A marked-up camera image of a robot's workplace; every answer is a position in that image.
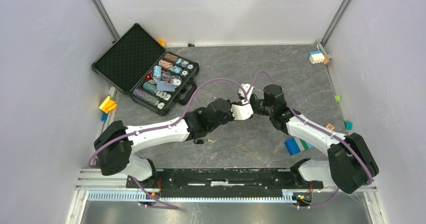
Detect black poker chip case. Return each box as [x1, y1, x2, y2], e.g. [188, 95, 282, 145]
[92, 23, 200, 116]

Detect blue card in case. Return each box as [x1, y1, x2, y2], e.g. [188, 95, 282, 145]
[156, 80, 175, 92]

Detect key with black tag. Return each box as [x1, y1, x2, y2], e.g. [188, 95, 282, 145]
[193, 139, 209, 145]

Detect small green cube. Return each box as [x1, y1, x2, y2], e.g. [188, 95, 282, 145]
[335, 95, 341, 103]

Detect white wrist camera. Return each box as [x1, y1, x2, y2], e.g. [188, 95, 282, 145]
[238, 83, 253, 105]
[231, 103, 254, 121]

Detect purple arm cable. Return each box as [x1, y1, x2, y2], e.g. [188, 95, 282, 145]
[87, 77, 249, 210]
[249, 70, 374, 210]

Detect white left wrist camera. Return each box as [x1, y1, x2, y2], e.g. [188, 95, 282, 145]
[231, 103, 254, 121]

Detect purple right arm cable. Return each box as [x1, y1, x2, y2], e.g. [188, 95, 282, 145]
[249, 70, 374, 210]

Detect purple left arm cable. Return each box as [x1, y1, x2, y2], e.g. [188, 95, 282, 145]
[87, 77, 249, 210]

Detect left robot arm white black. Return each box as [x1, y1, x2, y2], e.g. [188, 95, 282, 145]
[94, 98, 234, 188]

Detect white blue toy brick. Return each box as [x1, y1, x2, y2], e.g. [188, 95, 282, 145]
[308, 50, 325, 64]

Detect orange block behind case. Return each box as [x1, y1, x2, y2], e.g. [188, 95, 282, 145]
[157, 39, 165, 48]

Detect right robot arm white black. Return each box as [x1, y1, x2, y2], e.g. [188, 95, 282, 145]
[250, 84, 379, 194]

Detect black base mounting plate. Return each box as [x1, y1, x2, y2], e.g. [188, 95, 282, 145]
[141, 168, 324, 198]

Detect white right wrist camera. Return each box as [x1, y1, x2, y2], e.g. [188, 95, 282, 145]
[238, 83, 253, 105]

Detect wooden letter cube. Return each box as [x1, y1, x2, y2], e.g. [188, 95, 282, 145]
[326, 124, 335, 130]

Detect teal cube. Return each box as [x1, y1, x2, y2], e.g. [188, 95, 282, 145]
[344, 120, 353, 131]

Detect yellow orange toy block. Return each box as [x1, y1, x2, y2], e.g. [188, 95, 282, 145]
[98, 95, 117, 114]

